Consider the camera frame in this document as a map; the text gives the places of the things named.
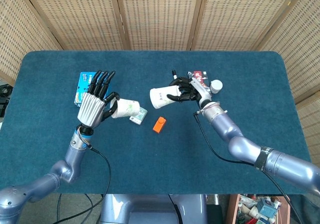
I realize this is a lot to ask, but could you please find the orange small box with cap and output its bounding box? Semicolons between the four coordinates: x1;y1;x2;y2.
152;116;167;134

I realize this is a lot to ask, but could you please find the pale green small pack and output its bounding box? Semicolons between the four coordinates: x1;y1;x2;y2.
129;107;148;126

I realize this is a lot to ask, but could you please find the woven bamboo screen panel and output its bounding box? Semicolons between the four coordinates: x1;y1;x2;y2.
186;0;307;51
254;0;320;159
0;0;64;87
114;0;207;51
17;0;131;51

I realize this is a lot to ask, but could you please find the black cable on torso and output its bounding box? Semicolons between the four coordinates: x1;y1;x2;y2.
168;195;181;224

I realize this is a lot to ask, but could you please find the white plastic jar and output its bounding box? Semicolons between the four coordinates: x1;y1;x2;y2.
209;79;224;95

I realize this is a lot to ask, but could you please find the blue felt table cover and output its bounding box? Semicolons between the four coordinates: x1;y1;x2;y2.
1;50;311;195

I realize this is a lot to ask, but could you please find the white paper cup green print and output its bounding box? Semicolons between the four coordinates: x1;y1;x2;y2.
110;98;141;120

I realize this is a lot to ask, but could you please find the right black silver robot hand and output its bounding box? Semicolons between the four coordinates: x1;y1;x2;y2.
166;76;213;108

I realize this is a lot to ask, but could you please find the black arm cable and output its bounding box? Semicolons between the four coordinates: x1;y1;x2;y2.
193;110;304;224
52;145;112;224

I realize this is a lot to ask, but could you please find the small light blue carton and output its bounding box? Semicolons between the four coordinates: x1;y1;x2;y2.
256;198;279;217

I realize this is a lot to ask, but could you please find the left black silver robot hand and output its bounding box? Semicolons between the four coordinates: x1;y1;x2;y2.
77;70;121;129

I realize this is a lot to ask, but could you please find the wooden crate with clutter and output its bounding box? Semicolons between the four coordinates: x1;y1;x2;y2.
226;194;293;224

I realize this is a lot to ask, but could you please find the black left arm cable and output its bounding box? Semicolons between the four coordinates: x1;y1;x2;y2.
52;145;112;224

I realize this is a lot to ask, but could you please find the blue-grey robot torso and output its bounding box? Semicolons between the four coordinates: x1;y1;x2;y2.
99;193;209;224

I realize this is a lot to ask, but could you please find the black floor cable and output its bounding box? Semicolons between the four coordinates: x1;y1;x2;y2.
56;193;63;224

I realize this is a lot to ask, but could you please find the black equipment beside table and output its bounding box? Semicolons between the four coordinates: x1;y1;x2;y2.
0;81;14;117

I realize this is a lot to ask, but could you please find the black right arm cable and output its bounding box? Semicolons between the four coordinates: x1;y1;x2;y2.
193;110;304;224

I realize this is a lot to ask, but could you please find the blue cookie box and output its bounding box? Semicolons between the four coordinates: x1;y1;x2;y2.
73;71;111;109

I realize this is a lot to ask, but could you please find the white paper cup purple print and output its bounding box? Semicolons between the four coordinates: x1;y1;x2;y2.
149;84;184;109

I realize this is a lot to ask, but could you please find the dark box with red print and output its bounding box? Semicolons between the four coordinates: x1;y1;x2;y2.
187;70;213;96

